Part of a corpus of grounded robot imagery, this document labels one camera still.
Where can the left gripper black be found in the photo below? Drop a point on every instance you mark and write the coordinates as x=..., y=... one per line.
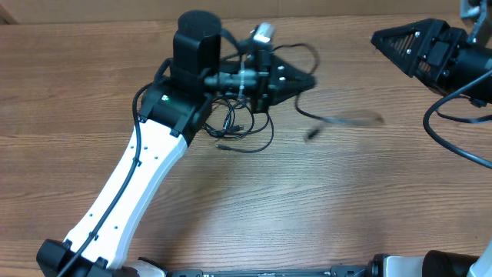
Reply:
x=268, y=87

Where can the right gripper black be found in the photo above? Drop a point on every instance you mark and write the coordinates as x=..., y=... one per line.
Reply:
x=434, y=41

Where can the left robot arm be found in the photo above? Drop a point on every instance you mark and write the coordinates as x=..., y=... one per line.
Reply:
x=168, y=112

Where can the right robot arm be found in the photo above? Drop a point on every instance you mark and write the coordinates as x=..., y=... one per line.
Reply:
x=472, y=81

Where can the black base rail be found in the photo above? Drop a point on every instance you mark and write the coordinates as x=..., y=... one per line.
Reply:
x=333, y=271

